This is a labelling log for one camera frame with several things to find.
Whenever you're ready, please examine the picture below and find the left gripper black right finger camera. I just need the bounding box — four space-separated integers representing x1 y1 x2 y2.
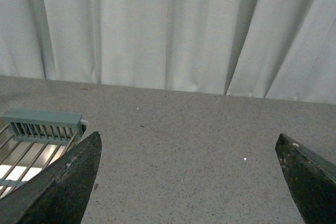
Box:
275 134 335 223

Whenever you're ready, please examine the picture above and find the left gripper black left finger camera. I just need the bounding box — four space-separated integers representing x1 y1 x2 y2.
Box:
1 132 102 223

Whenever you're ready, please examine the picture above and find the green dish drying rack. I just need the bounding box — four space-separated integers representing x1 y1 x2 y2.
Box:
1 109 89 197

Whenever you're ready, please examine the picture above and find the white pleated curtain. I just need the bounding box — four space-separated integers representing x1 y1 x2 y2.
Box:
1 0 335 104

